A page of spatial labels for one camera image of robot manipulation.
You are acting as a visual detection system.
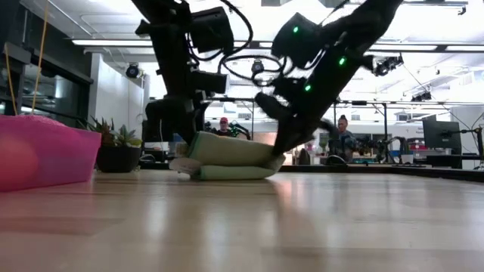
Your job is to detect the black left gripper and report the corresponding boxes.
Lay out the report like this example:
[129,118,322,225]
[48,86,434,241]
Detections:
[144,95,209,147]

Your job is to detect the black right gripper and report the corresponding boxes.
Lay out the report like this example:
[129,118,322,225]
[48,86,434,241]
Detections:
[272,71,342,156]

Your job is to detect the light green microfiber towel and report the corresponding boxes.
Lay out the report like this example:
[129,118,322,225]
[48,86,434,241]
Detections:
[169,131,287,181]

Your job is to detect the person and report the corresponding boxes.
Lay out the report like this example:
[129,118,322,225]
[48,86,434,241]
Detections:
[334,114,357,153]
[216,116,233,138]

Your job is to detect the succulent in black pot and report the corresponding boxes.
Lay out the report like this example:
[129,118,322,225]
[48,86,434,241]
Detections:
[77,116,144,174]

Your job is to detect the ceiling light strip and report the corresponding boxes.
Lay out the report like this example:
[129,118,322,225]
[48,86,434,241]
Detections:
[71,39,153,47]
[445,45,484,52]
[368,44,439,51]

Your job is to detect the black ceiling track lights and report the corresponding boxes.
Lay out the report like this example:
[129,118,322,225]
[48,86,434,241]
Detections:
[411,91,433,103]

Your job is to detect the pink translucent plastic bin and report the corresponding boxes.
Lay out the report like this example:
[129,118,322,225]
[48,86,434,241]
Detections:
[0,114,103,193]

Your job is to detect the black computer monitor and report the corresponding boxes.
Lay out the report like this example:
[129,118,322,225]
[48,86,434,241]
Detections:
[422,119,464,156]

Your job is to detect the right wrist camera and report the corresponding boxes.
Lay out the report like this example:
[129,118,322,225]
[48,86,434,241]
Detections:
[254,91,293,122]

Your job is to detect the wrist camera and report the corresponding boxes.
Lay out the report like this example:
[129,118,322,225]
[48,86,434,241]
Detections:
[191,70,229,94]
[254,91,293,122]

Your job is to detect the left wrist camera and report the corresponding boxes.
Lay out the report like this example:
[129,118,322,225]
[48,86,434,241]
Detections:
[191,70,229,94]

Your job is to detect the black camera cable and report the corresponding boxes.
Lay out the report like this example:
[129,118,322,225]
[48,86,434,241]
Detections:
[218,54,289,88]
[187,0,255,63]

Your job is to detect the black aluminium table frame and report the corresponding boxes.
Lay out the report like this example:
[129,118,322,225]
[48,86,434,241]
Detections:
[138,160,484,183]

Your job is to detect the black ceiling camera rig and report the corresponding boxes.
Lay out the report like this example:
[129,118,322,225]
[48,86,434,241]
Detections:
[371,54,405,78]

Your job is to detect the yellow cable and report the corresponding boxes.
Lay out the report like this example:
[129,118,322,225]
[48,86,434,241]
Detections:
[2,41,19,116]
[30,0,49,116]

